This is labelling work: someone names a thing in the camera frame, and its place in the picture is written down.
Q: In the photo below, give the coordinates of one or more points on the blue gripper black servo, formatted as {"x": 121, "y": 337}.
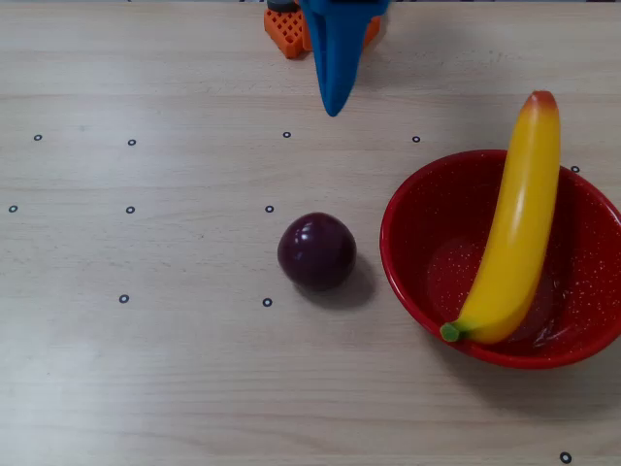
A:
{"x": 335, "y": 44}

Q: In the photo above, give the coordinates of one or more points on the yellow toy banana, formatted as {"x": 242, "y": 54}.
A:
{"x": 521, "y": 218}

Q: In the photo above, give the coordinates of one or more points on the orange robot arm base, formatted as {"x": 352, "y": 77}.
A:
{"x": 288, "y": 31}

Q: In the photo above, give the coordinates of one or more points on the red speckled bowl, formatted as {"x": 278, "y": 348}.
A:
{"x": 436, "y": 233}

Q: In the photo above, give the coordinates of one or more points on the dark purple toy plum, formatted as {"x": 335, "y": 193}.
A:
{"x": 317, "y": 251}

